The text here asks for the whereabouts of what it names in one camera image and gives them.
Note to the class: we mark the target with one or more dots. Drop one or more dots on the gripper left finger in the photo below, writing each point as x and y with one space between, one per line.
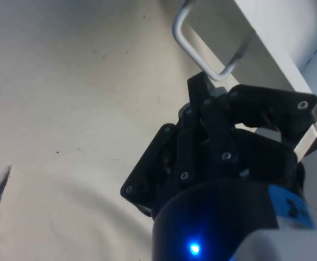
186 146

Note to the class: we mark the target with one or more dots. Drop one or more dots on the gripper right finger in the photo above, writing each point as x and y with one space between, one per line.
269 114

